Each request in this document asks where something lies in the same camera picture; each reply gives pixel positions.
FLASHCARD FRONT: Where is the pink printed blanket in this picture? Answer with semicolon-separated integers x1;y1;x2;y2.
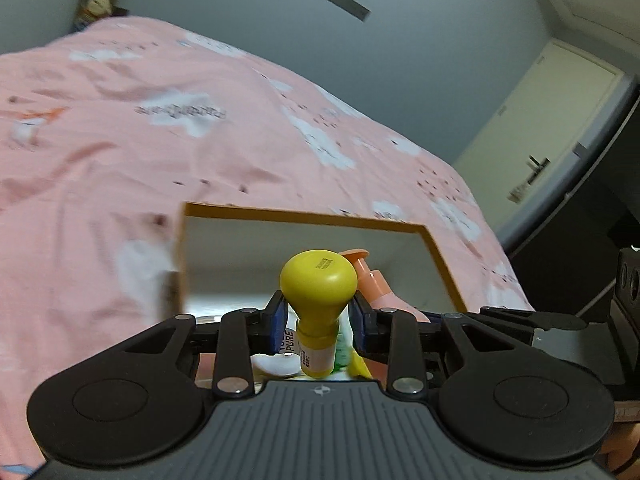
0;16;536;476

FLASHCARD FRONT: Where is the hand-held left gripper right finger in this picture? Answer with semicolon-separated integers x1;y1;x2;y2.
350;294;506;397

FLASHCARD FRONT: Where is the white bottle yellow bulb cap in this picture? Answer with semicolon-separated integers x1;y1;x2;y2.
279;249;359;380

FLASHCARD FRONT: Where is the cream door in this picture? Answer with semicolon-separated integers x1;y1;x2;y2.
452;40;626;241

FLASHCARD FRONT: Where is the green liquid bottle white cap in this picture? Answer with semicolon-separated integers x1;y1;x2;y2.
331;317;355;370

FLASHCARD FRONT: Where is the orange cardboard box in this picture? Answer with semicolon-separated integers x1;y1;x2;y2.
172;201;468;391

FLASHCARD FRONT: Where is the round gold cosmetic jar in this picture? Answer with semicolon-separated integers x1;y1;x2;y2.
250;352;301;378

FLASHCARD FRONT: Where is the grey wall bracket strip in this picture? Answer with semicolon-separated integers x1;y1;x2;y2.
310;0;372;23

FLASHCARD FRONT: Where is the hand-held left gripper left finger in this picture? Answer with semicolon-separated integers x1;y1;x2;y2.
125;291;288;397

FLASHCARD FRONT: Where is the yellow tape measure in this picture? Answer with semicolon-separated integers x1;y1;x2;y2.
347;347;373;380

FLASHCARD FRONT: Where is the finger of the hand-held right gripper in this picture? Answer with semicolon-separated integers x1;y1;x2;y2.
462;306;586;341

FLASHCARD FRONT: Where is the pink pump bottle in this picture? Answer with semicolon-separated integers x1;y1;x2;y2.
336;249;431;323

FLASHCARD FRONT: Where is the dark cabinet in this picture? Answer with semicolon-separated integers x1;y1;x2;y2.
510;125;640;311

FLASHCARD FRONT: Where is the black door handle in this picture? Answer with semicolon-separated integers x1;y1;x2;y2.
527;156;551;183

